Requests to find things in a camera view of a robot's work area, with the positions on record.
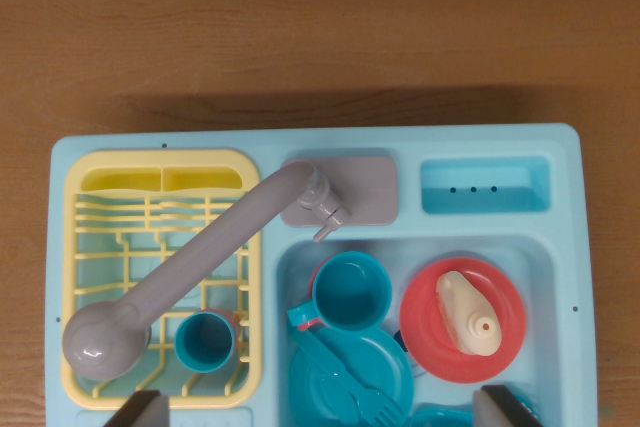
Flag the coral toy plate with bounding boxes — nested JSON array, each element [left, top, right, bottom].
[[399, 256, 528, 384]]

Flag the teal toy cup with handle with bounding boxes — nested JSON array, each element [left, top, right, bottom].
[[286, 251, 392, 333]]

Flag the teal toy plate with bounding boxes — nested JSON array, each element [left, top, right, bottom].
[[288, 326, 415, 427]]

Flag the grey toy faucet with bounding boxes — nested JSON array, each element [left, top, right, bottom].
[[61, 155, 400, 381]]

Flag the cream toy detergent bottle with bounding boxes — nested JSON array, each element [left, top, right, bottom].
[[436, 269, 503, 357]]

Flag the teal toy fork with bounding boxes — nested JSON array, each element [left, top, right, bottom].
[[294, 329, 404, 427]]

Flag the yellow plastic dish rack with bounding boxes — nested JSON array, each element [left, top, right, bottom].
[[60, 148, 265, 411]]

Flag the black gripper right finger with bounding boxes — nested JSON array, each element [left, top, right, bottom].
[[472, 384, 544, 427]]

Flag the teal toy spoon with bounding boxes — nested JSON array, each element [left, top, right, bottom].
[[299, 341, 361, 426]]

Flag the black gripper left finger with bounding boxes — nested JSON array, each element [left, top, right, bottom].
[[110, 389, 171, 427]]

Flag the light blue toy sink unit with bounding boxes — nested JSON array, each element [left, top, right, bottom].
[[44, 121, 599, 427]]

